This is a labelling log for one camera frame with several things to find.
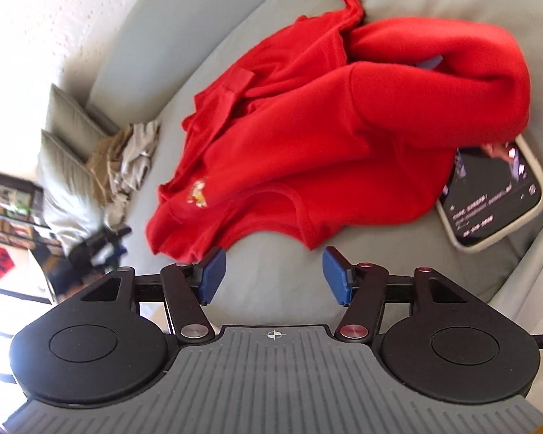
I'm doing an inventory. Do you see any dark wooden shelf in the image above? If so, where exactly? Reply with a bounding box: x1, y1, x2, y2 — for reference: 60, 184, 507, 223
0, 167, 65, 255

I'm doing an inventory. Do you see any tablet in beige case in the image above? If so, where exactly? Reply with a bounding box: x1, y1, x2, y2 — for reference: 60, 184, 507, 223
435, 135, 543, 253

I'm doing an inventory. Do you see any grey sofa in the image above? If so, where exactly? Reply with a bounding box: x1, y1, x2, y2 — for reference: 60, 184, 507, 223
84, 0, 543, 326

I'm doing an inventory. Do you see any red t-shirt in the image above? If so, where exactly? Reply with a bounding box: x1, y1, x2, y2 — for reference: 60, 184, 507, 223
146, 0, 532, 255

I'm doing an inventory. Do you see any black object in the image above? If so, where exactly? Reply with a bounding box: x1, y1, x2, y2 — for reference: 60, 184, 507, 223
70, 225, 133, 277

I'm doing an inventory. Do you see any large grey pillow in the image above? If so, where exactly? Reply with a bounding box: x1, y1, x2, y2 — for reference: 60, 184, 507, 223
37, 130, 118, 254

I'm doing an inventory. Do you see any off-white crumpled cloth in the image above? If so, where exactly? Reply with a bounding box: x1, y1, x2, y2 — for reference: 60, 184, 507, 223
104, 120, 162, 231

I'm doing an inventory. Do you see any tan crumpled cloth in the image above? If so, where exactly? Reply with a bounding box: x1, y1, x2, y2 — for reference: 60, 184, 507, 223
87, 124, 134, 205

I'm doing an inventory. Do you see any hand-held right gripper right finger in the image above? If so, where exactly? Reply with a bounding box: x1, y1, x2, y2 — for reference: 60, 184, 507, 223
322, 246, 470, 342

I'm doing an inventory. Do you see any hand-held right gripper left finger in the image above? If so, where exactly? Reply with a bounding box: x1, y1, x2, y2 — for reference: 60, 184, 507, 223
79, 246, 227, 342

